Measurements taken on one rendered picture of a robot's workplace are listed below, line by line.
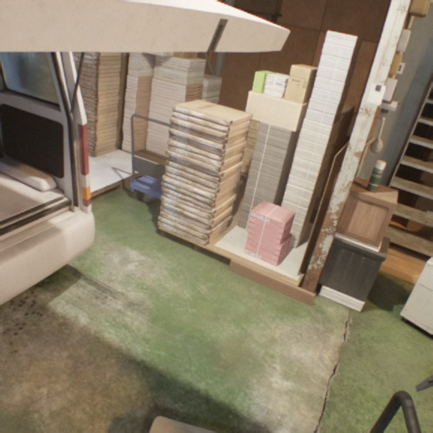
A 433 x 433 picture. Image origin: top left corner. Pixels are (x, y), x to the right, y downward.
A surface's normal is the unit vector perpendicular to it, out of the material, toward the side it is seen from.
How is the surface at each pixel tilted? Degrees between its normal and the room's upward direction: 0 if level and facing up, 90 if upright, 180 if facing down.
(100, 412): 0
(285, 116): 90
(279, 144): 90
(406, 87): 90
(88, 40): 106
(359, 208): 90
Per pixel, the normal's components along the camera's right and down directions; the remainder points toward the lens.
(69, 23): 0.76, 0.59
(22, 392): 0.15, -0.87
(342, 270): -0.47, 0.35
